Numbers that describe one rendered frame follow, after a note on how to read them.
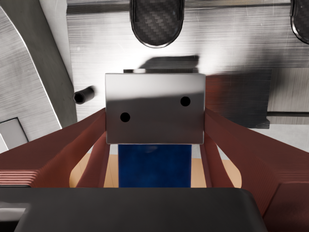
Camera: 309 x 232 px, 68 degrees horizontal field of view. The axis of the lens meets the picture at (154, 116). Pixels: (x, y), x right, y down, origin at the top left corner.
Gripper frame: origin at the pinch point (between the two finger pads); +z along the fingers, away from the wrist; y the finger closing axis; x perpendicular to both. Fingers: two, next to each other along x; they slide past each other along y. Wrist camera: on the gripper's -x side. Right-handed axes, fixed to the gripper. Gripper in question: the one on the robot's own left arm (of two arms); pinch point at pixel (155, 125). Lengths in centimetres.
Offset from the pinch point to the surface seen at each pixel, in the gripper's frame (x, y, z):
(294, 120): 3.2, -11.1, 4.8
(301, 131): 8.7, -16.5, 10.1
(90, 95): 1.3, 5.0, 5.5
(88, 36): -2.5, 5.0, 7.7
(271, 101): 2.5, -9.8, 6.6
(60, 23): -1.0, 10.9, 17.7
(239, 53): -1.9, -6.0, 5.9
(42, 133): 7.9, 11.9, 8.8
